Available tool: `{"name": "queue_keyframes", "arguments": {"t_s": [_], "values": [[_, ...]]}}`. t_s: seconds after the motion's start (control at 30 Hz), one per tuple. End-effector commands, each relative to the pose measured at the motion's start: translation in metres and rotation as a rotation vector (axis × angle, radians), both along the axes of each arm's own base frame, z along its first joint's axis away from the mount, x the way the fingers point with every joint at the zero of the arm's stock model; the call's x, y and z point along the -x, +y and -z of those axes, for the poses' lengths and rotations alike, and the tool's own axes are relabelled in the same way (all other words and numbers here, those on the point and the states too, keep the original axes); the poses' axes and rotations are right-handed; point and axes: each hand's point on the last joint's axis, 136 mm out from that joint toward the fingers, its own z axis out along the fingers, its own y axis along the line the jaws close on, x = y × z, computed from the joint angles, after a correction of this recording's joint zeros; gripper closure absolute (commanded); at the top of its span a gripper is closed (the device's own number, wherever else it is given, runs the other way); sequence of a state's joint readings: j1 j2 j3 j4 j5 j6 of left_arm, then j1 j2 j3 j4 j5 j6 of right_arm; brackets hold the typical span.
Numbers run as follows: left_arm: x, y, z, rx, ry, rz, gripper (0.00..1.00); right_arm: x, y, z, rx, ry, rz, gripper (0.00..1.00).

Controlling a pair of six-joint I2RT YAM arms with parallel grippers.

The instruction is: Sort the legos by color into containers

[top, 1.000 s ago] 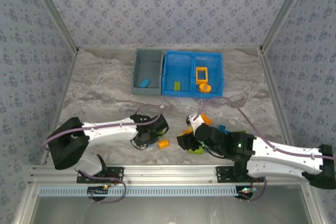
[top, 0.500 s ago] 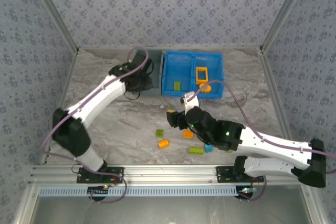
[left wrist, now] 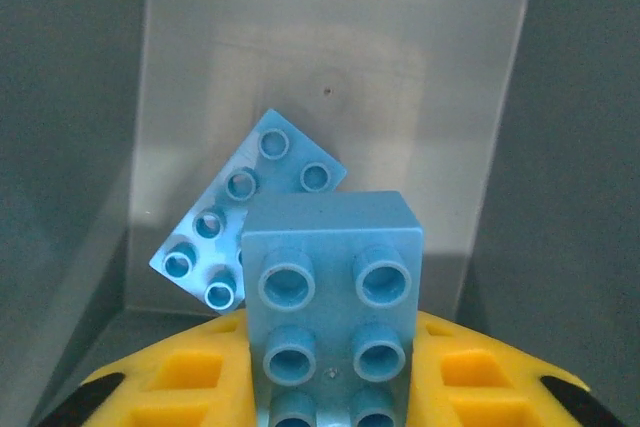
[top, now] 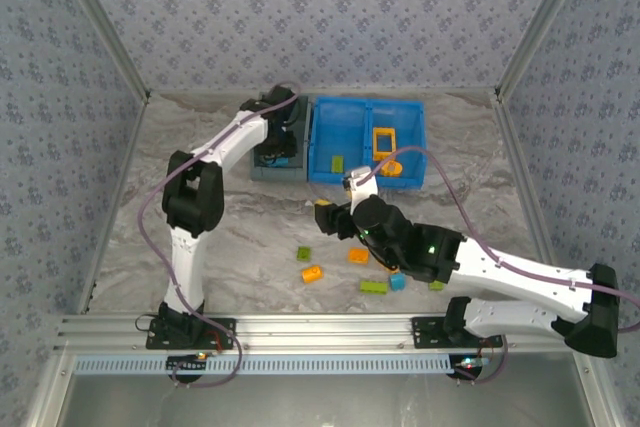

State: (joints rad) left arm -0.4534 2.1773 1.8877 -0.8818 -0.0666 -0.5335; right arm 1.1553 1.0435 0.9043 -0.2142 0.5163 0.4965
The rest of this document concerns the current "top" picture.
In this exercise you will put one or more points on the blue lego brick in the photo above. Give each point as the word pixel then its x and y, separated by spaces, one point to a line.
pixel 280 162
pixel 397 282

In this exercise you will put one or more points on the small green lego brick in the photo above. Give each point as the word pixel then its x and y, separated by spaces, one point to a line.
pixel 303 254

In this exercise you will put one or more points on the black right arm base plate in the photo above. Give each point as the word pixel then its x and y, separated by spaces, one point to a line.
pixel 425 334

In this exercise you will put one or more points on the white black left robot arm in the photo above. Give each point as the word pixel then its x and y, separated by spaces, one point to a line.
pixel 187 257

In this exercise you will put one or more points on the long green lego brick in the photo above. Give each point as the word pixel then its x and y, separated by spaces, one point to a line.
pixel 374 288

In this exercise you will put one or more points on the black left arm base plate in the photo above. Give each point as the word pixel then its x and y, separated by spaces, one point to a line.
pixel 220 334

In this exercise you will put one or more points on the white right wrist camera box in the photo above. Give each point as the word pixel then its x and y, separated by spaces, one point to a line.
pixel 361 187

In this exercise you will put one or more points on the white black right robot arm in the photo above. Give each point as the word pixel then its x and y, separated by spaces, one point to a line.
pixel 520 272

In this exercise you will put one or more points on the aluminium mounting rail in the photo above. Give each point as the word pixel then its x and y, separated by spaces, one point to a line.
pixel 325 332

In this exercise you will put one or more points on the round orange lego piece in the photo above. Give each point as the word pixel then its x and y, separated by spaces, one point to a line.
pixel 395 169

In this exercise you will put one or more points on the aluminium frame post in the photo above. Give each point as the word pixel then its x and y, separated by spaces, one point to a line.
pixel 539 22
pixel 104 22

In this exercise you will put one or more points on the grey plastic bin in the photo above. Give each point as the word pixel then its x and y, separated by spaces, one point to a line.
pixel 280 174

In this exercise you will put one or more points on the aluminium rear frame bar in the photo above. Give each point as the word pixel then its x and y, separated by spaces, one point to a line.
pixel 225 91

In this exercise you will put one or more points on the yellow lego window frame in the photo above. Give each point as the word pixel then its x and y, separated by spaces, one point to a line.
pixel 375 142

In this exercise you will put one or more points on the aluminium side frame bar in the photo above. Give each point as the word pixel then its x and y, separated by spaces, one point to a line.
pixel 520 167
pixel 116 202

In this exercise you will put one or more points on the steel base panel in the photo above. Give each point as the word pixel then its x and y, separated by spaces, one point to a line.
pixel 320 402

